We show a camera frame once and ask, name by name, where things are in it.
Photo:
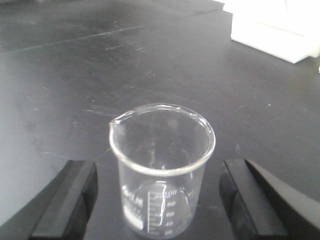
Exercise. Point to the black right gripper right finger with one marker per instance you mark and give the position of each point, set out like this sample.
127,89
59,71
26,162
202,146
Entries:
260,206

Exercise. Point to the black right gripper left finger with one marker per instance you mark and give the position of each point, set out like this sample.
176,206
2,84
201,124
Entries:
62,209

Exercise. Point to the left white storage bin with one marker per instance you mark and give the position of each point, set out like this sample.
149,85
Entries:
286,29

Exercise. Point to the clear glass beaker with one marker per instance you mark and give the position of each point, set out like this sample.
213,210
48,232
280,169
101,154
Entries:
162,151

